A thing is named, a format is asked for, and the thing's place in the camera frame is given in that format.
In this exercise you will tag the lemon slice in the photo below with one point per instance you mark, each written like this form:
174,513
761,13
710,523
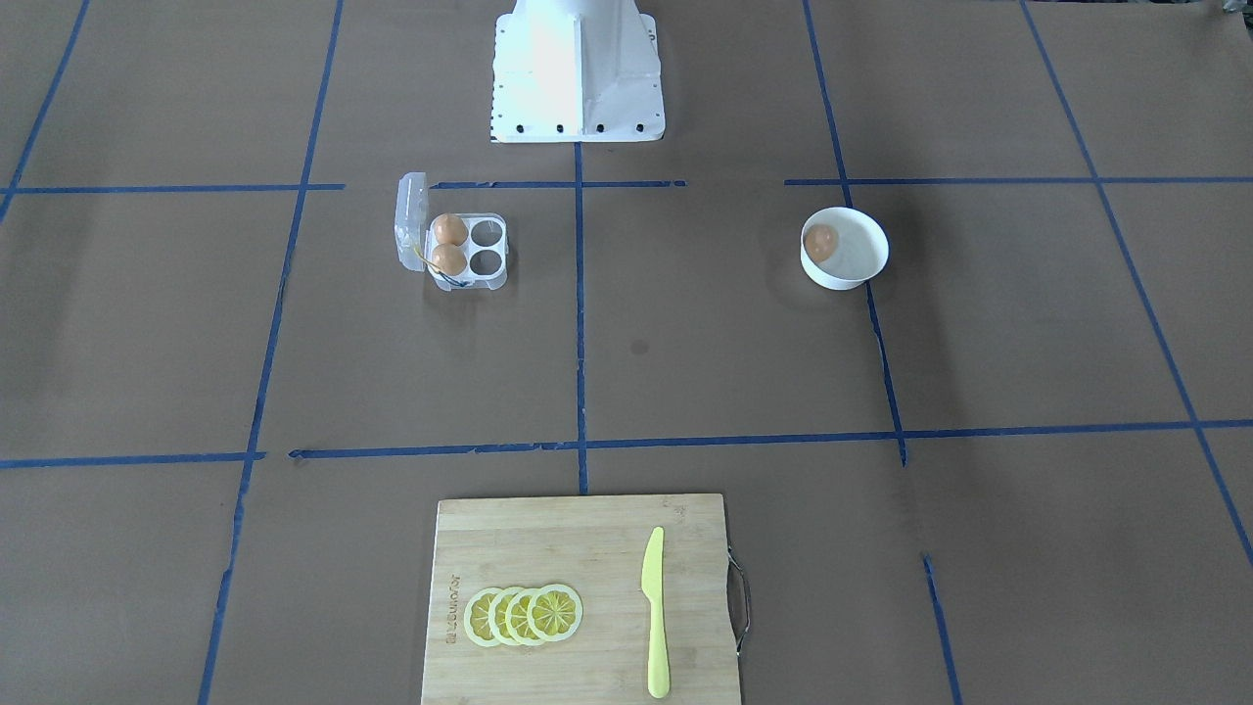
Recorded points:
517,618
555,612
478,618
498,616

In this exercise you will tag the wooden cutting board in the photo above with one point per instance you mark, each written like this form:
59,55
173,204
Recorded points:
595,545

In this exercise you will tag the clear plastic egg box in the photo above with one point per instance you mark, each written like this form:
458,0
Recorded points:
487,248

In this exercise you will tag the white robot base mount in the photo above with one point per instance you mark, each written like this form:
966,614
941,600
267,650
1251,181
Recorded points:
576,72

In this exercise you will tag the front lemon slice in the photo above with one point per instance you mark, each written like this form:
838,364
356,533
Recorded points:
478,618

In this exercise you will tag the brown egg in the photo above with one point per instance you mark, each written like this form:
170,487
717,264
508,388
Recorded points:
821,242
448,261

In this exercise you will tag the yellow rubber band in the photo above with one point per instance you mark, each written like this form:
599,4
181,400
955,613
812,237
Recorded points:
445,283

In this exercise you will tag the white ceramic bowl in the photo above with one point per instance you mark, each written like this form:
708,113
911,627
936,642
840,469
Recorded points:
863,252

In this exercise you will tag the yellow plastic knife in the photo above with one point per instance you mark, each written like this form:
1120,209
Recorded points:
658,672

